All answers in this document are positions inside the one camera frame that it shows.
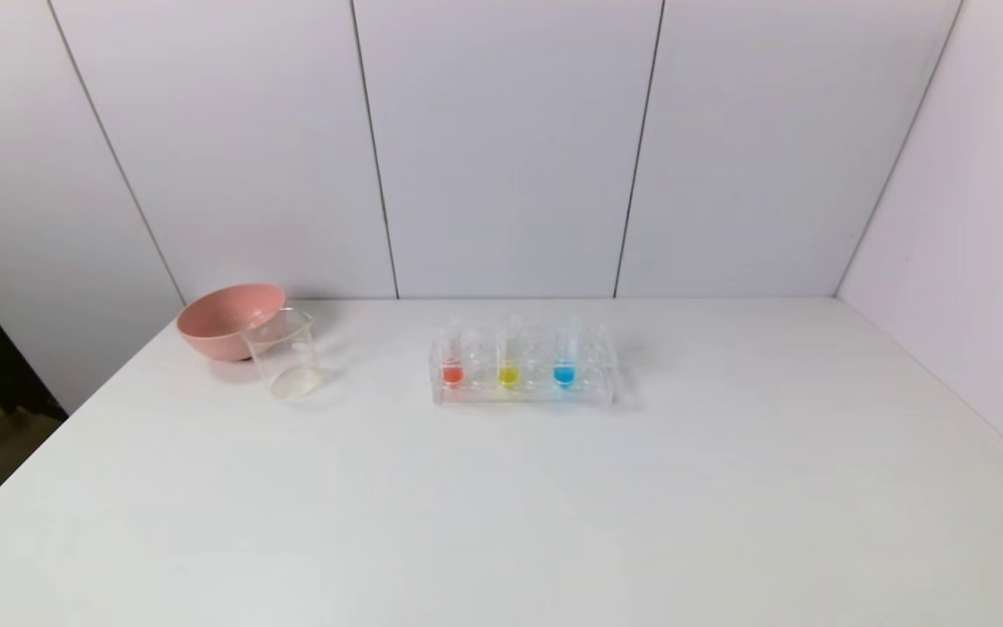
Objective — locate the yellow pigment test tube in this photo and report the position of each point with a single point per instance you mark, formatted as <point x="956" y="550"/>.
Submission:
<point x="508" y="374"/>

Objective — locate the red pigment test tube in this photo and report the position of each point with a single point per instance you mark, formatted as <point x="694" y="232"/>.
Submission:
<point x="452" y="374"/>

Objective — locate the clear acrylic test tube rack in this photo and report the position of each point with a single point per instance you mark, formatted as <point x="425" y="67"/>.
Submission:
<point x="536" y="392"/>

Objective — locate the blue pigment test tube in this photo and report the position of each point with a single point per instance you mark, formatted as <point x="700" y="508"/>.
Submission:
<point x="564" y="374"/>

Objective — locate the clear glass beaker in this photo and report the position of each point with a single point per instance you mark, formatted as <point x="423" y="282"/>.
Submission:
<point x="288" y="361"/>

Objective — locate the pink plastic bowl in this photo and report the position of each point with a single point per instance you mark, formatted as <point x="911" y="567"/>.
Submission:
<point x="218" y="318"/>

